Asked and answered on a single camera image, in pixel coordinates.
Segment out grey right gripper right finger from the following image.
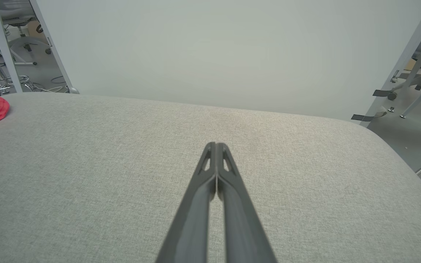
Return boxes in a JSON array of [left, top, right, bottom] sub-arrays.
[[217, 142, 278, 263]]

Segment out white partition board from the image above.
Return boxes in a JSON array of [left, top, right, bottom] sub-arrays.
[[30, 0, 421, 125]]

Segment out loose floor cables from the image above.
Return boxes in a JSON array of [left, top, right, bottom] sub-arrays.
[[31, 75, 69, 94]]

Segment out white table leg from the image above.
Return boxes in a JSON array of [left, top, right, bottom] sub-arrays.
[[0, 0, 23, 94]]

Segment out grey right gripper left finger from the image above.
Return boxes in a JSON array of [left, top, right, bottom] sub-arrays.
[[156, 142, 217, 263]]

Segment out grey office chair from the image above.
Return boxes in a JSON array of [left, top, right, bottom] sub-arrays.
[[387, 15, 421, 101], [0, 0, 53, 67]]

